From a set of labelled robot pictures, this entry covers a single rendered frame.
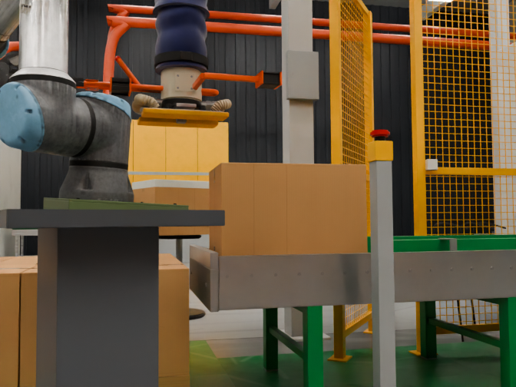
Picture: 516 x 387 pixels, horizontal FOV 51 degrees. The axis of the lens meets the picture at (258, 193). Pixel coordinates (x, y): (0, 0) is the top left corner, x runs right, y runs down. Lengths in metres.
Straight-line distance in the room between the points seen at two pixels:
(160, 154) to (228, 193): 7.53
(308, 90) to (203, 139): 6.38
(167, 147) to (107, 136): 8.22
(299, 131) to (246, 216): 1.39
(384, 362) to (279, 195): 0.73
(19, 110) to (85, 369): 0.62
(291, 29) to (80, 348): 2.62
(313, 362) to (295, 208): 0.58
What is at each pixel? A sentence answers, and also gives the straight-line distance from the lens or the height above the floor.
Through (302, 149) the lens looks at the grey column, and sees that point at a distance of 3.42.
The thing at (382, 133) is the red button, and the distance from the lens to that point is 1.98.
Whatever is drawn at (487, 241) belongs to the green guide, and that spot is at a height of 0.63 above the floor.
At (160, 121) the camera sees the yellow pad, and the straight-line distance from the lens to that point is 2.37.
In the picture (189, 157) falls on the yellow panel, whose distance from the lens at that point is 9.65.
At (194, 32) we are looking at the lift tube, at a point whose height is 1.49.
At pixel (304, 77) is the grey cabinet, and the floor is 1.60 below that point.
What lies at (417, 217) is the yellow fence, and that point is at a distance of 3.09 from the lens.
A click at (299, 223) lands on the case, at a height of 0.71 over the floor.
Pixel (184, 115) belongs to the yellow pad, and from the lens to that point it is 2.21.
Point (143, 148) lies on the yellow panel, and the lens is 9.63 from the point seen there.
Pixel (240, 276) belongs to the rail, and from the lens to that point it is 1.99.
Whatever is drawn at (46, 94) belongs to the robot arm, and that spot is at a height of 1.01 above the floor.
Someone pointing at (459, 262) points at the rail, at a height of 0.55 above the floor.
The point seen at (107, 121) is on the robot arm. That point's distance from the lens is 1.44.
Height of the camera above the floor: 0.72
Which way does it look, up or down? 3 degrees up
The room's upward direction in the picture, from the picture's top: straight up
